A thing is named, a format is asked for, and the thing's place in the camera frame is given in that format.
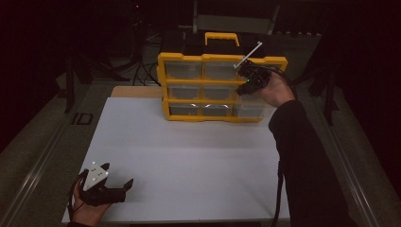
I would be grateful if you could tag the person's right hand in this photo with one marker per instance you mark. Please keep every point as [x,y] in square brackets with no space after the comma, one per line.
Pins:
[279,93]

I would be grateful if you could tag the black tripod stand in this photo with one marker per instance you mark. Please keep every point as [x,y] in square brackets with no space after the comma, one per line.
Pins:
[70,82]
[329,94]

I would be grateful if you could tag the yellow and black organizer cabinet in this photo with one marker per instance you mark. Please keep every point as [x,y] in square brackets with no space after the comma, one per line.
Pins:
[201,58]

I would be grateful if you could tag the white table board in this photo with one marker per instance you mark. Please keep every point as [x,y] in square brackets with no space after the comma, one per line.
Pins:
[189,151]

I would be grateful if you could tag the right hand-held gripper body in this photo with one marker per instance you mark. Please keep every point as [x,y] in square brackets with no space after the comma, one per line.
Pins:
[101,196]

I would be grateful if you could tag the set of small clear drawers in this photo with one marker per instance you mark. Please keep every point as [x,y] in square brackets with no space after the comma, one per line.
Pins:
[184,70]

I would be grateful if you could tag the person's left hand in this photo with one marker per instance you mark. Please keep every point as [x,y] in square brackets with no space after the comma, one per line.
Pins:
[86,213]

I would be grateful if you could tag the metal floor rail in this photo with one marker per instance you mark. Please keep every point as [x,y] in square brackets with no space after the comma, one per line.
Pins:
[34,176]
[353,170]

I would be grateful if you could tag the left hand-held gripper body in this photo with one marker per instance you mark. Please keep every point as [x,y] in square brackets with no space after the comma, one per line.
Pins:
[257,77]

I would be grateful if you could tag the large clear plastic drawer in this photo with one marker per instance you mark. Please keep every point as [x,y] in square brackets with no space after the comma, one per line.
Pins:
[252,108]

